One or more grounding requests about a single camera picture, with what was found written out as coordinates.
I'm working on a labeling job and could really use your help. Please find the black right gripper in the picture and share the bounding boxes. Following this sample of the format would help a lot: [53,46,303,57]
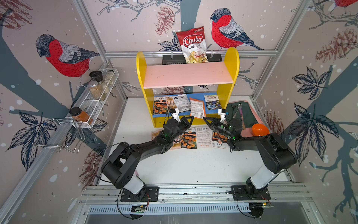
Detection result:
[203,118,233,140]

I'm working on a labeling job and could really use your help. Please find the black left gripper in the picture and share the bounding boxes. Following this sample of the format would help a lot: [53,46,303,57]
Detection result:
[170,116,194,142]

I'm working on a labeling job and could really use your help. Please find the orange bordered seed bag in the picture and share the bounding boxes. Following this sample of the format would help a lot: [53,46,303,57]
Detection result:
[190,98,206,119]

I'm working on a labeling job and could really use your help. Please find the pink storefront seed bag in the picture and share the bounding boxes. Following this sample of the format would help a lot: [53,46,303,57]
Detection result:
[151,130,162,140]
[196,126,213,149]
[170,139,181,150]
[166,97,177,110]

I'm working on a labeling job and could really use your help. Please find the black orange marigold seed bag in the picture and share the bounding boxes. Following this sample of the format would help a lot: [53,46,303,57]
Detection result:
[180,127,197,149]

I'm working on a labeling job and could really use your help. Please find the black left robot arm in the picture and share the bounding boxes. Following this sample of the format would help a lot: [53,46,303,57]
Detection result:
[101,116,194,201]

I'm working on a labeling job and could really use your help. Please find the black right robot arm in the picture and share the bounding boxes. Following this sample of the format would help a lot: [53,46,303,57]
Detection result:
[203,117,298,199]

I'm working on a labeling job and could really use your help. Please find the blue flower seed bag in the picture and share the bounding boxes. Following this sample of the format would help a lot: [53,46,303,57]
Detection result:
[204,95,222,111]

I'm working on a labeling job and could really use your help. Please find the yellow two-tier shelf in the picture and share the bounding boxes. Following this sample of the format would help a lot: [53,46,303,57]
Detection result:
[136,47,241,128]

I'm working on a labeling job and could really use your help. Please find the red Chuba chips bag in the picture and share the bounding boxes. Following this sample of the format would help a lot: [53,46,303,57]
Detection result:
[176,26,208,63]

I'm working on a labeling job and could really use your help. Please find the dark green cloth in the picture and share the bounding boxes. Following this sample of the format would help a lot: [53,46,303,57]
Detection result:
[226,101,258,128]

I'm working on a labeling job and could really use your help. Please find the black spoon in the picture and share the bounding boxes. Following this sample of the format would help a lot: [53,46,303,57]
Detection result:
[231,104,236,118]

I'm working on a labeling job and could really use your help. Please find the silver spoon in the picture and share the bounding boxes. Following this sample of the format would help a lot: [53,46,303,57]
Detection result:
[234,106,240,118]

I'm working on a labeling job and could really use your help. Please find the orange bowl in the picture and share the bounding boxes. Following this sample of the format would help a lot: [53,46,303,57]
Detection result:
[252,124,270,136]

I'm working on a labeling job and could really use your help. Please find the pink tray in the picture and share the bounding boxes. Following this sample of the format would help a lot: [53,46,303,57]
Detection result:
[226,100,270,137]

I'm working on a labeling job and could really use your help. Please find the pale spice jar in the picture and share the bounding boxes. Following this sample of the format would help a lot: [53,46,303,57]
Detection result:
[104,70,115,85]

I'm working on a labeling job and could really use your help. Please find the tan spice jar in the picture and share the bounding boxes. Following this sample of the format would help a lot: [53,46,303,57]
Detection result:
[88,80,105,101]

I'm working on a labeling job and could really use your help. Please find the black lid spice jar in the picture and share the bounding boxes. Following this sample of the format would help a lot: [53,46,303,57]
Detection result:
[89,71,107,89]

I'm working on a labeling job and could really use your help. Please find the orange spice jar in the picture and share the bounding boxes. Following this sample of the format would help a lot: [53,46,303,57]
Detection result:
[69,107,90,122]

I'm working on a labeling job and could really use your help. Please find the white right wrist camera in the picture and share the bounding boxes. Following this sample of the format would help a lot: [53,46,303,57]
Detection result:
[218,109,226,123]

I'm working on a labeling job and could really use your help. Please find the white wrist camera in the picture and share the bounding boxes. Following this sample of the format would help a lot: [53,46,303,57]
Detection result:
[170,108,180,123]
[218,109,226,123]

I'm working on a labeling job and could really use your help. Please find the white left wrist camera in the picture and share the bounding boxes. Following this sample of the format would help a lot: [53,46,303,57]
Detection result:
[170,108,180,123]

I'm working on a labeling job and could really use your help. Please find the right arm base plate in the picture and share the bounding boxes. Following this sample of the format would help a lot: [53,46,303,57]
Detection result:
[228,185,271,201]

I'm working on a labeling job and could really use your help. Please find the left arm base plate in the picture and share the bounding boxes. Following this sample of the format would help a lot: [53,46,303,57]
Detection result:
[120,186,159,202]

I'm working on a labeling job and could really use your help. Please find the white wire spice rack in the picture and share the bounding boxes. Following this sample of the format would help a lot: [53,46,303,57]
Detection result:
[64,68,118,132]

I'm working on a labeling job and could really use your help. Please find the chrome wire holder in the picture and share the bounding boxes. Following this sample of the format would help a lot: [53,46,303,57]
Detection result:
[31,118,86,154]

